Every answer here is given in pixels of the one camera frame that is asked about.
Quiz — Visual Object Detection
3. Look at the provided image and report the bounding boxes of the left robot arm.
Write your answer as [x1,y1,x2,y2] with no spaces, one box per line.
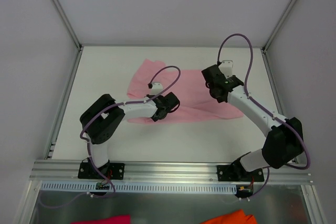
[80,92,180,178]

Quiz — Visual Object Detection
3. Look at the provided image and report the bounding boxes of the red t shirt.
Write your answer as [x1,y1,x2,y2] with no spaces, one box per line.
[71,215,131,224]

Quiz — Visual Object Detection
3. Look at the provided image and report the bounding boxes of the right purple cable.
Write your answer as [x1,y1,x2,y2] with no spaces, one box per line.
[217,34,312,200]

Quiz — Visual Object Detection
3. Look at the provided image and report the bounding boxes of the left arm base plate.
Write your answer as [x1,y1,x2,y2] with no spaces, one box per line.
[77,162,125,180]

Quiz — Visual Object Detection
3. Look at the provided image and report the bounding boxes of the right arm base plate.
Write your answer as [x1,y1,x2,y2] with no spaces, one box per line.
[216,159,265,182]

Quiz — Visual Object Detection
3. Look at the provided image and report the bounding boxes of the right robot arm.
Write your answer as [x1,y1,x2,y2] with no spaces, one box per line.
[202,65,305,180]

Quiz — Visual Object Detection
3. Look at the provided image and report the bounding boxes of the orange t shirt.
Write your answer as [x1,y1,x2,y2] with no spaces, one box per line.
[203,210,257,224]

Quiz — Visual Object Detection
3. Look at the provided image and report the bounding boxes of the purple cable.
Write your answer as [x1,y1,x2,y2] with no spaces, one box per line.
[217,34,312,200]
[79,66,182,198]

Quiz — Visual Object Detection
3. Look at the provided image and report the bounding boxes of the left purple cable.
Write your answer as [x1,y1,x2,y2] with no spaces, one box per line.
[79,66,182,198]

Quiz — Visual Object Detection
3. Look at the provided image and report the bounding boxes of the pink t shirt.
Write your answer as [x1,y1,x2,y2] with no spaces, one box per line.
[127,59,244,124]

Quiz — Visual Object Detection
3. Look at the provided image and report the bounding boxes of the slotted cable duct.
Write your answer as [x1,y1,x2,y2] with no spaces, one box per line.
[40,181,237,195]

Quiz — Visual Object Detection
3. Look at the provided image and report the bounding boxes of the aluminium mounting rail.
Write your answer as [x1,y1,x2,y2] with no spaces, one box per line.
[29,159,314,185]

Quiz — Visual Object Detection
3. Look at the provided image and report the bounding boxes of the left aluminium frame post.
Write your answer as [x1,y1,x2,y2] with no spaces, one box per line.
[36,0,84,51]

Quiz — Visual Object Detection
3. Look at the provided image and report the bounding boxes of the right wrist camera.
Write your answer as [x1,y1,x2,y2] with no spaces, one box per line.
[218,60,234,78]

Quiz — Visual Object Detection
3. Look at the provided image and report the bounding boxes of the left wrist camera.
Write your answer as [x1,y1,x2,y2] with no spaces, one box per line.
[148,82,163,95]

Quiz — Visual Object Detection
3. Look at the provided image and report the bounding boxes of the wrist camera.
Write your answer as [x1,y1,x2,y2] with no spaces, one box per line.
[218,60,234,78]
[148,82,163,95]

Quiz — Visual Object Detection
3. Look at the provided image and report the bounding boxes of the aluminium frame post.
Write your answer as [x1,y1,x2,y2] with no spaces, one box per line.
[36,0,84,51]
[261,0,298,54]

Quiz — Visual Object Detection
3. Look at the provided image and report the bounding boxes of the right aluminium frame post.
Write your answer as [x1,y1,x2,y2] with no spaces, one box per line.
[261,0,298,54]

